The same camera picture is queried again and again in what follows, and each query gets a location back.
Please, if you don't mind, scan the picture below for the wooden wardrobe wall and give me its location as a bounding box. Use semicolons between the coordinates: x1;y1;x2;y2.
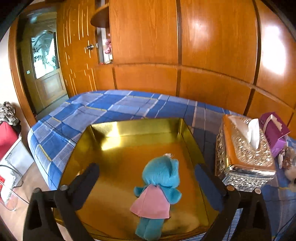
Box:
57;1;295;137

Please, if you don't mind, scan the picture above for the glass side table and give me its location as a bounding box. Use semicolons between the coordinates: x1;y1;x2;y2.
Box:
0;160;29;211

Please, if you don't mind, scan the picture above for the purple cardboard snack box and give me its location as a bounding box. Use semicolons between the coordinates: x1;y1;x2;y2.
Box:
259;112;290;157

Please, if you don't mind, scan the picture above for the patterned grey cloth pile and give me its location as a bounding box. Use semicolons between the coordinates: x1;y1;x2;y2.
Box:
0;101;20;126

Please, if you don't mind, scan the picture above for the pink plush on shelf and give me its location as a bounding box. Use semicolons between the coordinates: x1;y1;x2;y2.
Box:
103;39;112;54

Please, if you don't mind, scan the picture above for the white sock with scrunchie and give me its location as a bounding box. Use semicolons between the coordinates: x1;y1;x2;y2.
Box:
277;149;285;169

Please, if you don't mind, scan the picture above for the wooden door with glass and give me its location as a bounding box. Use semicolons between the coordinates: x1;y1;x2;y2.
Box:
16;7;68;119

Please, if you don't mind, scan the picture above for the red storage box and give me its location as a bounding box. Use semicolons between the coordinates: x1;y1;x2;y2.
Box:
0;122;19;159

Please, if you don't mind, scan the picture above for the blue plush doll pink dress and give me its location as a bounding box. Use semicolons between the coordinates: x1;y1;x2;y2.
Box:
129;153;182;240

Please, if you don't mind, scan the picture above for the gold metal tray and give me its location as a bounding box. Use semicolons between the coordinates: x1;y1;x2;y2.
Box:
60;118;218;240

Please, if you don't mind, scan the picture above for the brown satin scrunchie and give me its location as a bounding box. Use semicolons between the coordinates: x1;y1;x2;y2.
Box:
282;147;295;170

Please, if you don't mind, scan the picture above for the blue plaid bed sheet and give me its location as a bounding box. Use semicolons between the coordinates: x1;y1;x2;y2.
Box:
27;89;296;241

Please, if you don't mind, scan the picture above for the ornate silver tissue box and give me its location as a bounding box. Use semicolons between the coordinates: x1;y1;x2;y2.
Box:
215;114;276;192

